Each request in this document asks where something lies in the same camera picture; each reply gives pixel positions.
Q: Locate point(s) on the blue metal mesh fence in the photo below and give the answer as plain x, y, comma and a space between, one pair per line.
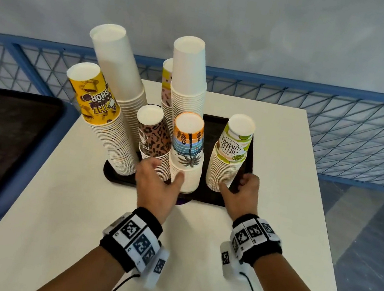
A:
354, 137

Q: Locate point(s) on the person's right thumb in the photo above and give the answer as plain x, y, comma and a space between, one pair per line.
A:
227, 191

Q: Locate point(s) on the person's right hand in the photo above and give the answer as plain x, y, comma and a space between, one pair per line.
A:
243, 201

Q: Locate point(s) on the upright stack of white cups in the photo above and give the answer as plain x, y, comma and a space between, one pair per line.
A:
188, 77

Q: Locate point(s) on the black serving tray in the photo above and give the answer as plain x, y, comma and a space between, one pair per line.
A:
216, 133

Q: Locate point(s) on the person's left thumb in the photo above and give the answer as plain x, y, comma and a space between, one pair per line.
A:
177, 182

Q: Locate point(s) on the stack of yellow printed cups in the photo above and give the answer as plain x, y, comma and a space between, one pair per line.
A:
107, 125

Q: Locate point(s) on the blue chair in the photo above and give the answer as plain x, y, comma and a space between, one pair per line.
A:
21, 181

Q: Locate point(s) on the person's left hand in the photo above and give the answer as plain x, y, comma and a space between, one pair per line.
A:
153, 192

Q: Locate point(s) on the stack of palm print cups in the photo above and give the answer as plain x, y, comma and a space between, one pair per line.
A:
187, 150

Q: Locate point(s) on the stack of leopard print cups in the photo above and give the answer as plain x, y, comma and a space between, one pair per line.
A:
153, 137

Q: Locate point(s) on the white wrist camera unit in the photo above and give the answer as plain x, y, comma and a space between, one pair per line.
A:
232, 266
156, 268

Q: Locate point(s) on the stack of green lime cups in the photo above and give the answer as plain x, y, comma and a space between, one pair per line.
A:
228, 157

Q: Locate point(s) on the leaning stack of white cups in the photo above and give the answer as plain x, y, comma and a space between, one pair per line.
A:
118, 61

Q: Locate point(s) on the stack of pink yellow cups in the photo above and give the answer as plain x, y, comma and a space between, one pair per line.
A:
165, 84

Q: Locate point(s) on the black wristband with marker tags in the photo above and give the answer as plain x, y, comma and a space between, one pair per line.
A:
132, 236
255, 236

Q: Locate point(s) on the person's left forearm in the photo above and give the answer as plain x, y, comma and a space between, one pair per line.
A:
92, 281

